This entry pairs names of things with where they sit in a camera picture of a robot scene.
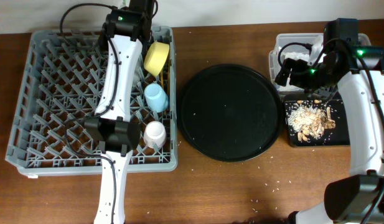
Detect yellow bowl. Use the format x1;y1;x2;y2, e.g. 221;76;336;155
144;42;170;77

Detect pink plastic cup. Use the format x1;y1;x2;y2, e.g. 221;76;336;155
143;121;167;148

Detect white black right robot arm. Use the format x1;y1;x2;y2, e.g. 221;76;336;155
269;18;384;223

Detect blue plastic cup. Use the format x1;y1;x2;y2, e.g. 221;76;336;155
144;83;169;113

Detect white round plate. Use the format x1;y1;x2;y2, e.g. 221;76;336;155
133;55;144;86

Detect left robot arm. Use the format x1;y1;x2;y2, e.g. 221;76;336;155
85;1;158;223

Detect brown wooden chopstick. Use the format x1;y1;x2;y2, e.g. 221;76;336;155
160;71;164;89
167;58;171;100

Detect brown food scraps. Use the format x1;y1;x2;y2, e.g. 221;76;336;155
285;100;336;143

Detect grey dishwasher rack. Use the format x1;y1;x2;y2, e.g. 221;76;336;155
6;26;178;178

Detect rectangular black tray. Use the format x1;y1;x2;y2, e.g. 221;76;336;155
284;93;350;147

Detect round black tray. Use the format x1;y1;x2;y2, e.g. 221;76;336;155
177;64;284;162

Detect clear plastic bin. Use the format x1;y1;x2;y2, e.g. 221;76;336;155
268;32;372;94

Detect white napkin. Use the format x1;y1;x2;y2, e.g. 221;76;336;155
281;52;309;62

